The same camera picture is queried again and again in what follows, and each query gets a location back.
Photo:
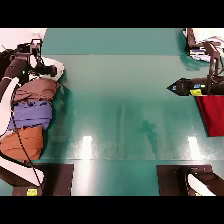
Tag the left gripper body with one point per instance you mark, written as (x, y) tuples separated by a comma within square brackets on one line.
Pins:
[(46, 70)]

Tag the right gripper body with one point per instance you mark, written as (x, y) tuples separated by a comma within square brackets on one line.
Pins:
[(195, 86)]

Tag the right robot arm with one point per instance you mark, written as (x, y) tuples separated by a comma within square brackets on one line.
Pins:
[(200, 184)]

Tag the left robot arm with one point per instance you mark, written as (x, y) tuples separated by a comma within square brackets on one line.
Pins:
[(6, 103)]

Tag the white garment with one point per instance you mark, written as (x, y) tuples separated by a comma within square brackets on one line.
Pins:
[(59, 68)]

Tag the brown garment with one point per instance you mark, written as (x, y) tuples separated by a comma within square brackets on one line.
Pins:
[(36, 89)]

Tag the red garment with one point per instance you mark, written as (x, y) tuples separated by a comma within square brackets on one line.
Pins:
[(213, 113)]

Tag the blue garment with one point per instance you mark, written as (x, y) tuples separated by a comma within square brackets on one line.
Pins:
[(31, 115)]

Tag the orange garment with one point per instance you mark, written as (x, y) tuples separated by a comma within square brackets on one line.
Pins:
[(25, 141)]

